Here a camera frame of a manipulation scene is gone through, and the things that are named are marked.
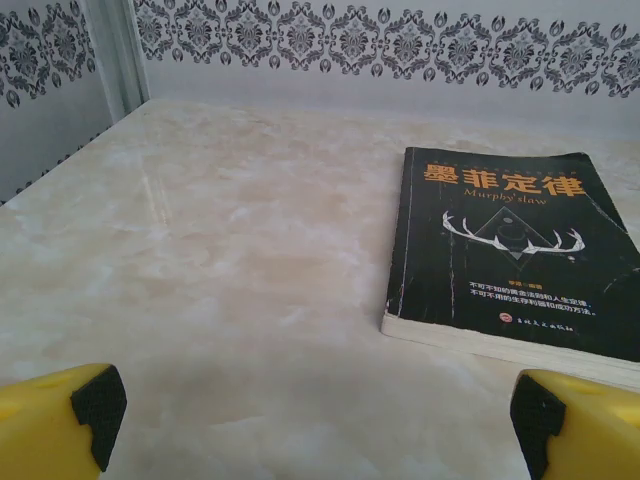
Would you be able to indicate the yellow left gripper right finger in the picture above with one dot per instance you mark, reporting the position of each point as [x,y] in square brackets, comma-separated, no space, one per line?
[590,435]

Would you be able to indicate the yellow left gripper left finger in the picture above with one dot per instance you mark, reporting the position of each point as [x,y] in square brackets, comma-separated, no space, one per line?
[45,425]

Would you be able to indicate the black Murphy's law book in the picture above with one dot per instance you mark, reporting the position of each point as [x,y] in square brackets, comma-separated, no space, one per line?
[500,250]

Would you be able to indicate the aluminium frame post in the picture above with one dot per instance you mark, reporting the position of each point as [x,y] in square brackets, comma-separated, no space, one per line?
[131,50]

